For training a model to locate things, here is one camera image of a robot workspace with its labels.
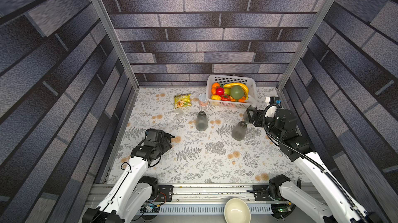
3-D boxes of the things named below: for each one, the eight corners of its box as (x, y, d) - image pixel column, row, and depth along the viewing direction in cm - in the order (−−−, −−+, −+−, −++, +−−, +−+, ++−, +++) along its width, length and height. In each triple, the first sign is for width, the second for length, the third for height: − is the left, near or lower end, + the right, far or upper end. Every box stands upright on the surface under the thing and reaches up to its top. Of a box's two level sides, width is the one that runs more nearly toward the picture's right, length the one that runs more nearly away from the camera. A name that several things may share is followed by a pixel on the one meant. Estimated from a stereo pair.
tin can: (196, 104, 112) (196, 95, 104) (199, 100, 114) (199, 91, 107) (206, 108, 109) (206, 99, 102) (209, 104, 112) (209, 95, 104)
